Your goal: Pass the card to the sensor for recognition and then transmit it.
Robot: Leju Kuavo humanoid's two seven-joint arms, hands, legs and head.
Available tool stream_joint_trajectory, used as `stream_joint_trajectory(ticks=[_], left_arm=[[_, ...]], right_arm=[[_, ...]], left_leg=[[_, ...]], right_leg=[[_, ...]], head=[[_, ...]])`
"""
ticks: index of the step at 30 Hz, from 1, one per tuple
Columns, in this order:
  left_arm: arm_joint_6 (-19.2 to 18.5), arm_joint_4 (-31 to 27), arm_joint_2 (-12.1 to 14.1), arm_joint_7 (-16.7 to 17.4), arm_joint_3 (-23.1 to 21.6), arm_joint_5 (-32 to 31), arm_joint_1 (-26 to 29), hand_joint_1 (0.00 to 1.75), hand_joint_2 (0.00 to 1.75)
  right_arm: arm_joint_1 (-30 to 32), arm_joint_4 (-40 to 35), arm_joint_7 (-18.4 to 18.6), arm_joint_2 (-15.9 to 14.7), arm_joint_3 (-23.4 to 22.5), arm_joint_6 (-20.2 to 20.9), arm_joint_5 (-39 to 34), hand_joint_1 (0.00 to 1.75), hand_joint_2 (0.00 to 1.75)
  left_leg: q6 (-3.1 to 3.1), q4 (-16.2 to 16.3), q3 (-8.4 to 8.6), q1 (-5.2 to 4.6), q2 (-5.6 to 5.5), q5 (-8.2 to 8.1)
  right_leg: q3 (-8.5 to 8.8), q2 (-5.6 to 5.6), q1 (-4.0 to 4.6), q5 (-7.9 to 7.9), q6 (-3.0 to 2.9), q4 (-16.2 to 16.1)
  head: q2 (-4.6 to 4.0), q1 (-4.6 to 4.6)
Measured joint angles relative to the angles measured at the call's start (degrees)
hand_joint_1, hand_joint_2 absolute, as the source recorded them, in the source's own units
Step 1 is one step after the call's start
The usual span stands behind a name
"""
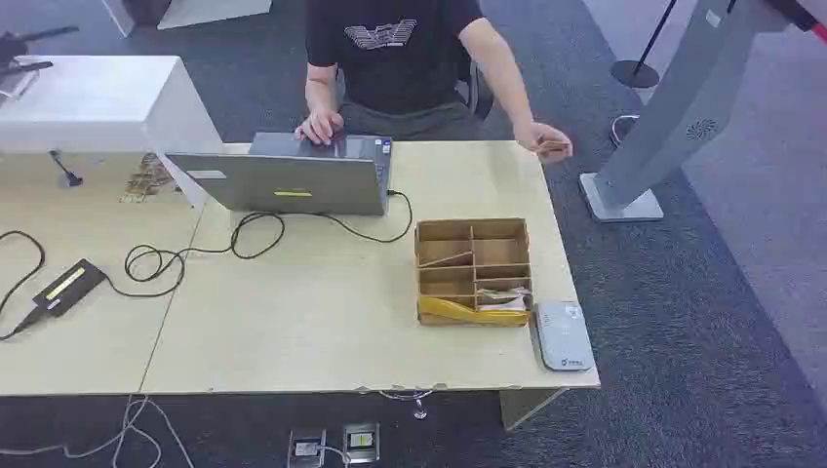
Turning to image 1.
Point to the brown card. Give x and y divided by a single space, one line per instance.
555 148

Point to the wooden compartment card box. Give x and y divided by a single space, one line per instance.
473 252

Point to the yellow strip on box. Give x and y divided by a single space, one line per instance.
452 312

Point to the grey laptop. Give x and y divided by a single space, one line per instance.
291 177

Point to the person's right hand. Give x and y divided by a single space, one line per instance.
320 126

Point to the person's hand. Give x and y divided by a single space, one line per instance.
320 126
539 134

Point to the chair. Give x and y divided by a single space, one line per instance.
479 90

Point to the person's left hand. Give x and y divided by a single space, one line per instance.
539 134

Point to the person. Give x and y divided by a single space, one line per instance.
394 71

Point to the grey card reader device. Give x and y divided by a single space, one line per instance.
563 336

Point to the desk leg panel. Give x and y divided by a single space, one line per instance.
523 407

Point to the grey kiosk stand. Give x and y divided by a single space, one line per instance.
678 97

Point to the white furniture panel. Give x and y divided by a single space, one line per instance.
207 10

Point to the black power adapter brick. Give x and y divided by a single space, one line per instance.
68 288

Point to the white cabinet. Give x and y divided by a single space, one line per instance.
84 90

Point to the black device on cabinet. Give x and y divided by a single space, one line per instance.
13 46

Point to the black stanchion post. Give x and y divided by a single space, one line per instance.
634 74

